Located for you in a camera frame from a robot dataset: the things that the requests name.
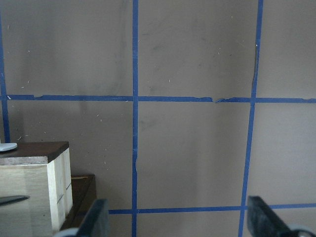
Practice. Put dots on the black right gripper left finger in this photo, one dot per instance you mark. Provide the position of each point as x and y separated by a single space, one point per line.
94 224

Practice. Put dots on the wooden drawer with white handle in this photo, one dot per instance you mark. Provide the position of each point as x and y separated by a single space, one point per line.
39 171

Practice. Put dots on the dark brown wooden cabinet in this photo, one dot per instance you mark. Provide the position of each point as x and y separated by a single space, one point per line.
83 194

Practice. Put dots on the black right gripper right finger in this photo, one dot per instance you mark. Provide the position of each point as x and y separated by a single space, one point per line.
262 221

